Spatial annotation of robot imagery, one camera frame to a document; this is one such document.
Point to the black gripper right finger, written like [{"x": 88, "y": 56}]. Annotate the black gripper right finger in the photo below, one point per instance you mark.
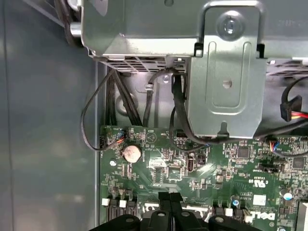
[{"x": 183, "y": 221}]

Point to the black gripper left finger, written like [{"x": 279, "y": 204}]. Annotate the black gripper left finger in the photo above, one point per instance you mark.
[{"x": 154, "y": 221}]

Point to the green motherboard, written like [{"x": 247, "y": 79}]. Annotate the green motherboard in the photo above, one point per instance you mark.
[{"x": 216, "y": 168}]

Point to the silver coin battery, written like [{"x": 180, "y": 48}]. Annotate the silver coin battery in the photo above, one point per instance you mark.
[{"x": 132, "y": 153}]

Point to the black PC case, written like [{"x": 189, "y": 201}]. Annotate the black PC case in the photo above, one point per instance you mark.
[{"x": 48, "y": 120}]

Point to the black power connector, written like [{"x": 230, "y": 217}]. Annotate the black power connector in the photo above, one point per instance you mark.
[{"x": 290, "y": 108}]

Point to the silver metal drive cage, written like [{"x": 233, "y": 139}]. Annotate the silver metal drive cage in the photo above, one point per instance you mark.
[{"x": 144, "y": 24}]

